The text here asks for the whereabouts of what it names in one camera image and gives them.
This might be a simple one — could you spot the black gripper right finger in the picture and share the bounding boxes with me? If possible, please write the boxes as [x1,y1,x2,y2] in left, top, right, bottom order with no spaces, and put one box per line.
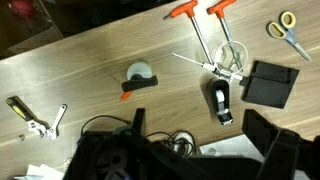
[241,109,303,180]

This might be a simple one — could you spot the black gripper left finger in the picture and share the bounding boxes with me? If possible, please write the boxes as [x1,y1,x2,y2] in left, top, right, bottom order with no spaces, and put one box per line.
[130,107,147,136]

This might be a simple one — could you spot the small orange plastic piece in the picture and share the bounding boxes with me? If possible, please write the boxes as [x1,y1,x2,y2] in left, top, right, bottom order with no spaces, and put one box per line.
[119,91,133,102]

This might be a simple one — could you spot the flat black pouch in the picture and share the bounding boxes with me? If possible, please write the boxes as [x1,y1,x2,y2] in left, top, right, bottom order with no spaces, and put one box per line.
[242,60,300,110]

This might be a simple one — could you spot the white wrench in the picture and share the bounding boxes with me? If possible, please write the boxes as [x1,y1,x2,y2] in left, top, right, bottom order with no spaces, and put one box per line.
[44,103,68,141]

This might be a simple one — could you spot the black stapler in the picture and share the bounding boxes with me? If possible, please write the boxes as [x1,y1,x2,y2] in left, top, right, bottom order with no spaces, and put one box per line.
[207,78,234,127]

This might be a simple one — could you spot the white syringe tool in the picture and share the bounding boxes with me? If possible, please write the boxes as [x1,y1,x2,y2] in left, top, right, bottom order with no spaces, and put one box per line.
[171,52,249,87]

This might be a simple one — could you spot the clear glass cup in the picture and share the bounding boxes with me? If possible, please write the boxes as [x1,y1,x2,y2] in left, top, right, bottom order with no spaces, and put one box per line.
[213,40,250,73]

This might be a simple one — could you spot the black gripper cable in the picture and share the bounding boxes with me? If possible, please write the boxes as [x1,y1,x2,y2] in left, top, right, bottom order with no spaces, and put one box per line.
[79,114,133,138]

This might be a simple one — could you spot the black cable bundle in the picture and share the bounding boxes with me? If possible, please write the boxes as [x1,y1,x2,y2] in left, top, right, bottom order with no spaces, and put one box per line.
[145,129,198,158]

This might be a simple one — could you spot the yellow handled scissors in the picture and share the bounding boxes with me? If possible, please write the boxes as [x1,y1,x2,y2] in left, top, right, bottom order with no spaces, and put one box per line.
[266,10,313,62]

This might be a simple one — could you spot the black yellow handled wrench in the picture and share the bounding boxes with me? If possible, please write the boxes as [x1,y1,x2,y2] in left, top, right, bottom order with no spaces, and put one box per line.
[5,95,51,138]

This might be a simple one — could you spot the orange T-handle hex key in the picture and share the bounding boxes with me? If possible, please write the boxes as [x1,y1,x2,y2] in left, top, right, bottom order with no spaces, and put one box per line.
[163,0,214,66]
[206,0,244,70]

